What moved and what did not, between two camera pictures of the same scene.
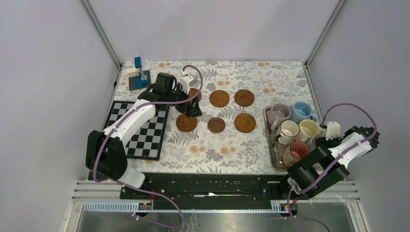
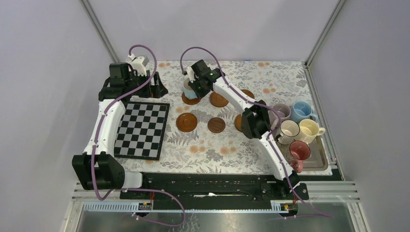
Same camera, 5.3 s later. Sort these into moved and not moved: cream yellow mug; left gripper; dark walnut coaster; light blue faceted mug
Moved: light blue faceted mug; left gripper
Not moved: cream yellow mug; dark walnut coaster
